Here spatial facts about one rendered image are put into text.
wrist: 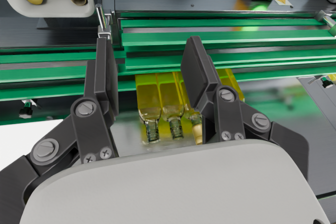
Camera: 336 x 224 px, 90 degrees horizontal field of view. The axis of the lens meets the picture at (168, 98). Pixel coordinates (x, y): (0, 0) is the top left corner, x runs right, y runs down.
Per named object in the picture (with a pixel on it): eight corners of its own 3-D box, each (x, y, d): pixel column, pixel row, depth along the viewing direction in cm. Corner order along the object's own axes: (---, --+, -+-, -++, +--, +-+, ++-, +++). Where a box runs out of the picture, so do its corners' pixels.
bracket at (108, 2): (106, 29, 48) (106, 46, 45) (98, -5, 40) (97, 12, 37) (119, 29, 49) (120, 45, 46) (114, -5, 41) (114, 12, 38)
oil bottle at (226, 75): (201, 62, 58) (222, 118, 47) (206, 50, 53) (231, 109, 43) (216, 61, 59) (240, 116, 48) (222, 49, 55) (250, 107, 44)
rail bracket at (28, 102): (38, 87, 55) (28, 125, 48) (26, 74, 49) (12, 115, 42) (52, 86, 56) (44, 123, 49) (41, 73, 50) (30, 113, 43)
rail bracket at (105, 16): (108, 51, 46) (107, 88, 40) (91, -16, 32) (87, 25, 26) (119, 50, 47) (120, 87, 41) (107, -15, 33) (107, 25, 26)
